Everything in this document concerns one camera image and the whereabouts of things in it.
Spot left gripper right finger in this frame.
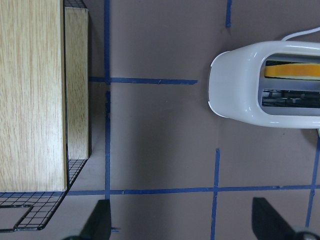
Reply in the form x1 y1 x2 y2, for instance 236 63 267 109
251 197 320 240

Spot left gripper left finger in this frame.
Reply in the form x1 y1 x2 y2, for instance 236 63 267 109
64 199 112 240

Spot white two-slot toaster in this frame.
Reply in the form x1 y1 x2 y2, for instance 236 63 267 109
208 40 320 129

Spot bread slice in toaster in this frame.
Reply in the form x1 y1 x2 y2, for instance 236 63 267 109
264 63 320 81

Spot large wooden board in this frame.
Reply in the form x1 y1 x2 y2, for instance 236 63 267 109
0 0 67 192

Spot small wooden board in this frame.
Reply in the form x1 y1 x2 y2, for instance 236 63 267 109
64 7 89 160

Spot black wire basket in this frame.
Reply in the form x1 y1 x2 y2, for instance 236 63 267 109
0 0 91 233

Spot white power cable with plug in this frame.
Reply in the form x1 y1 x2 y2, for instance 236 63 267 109
281 26 320 42

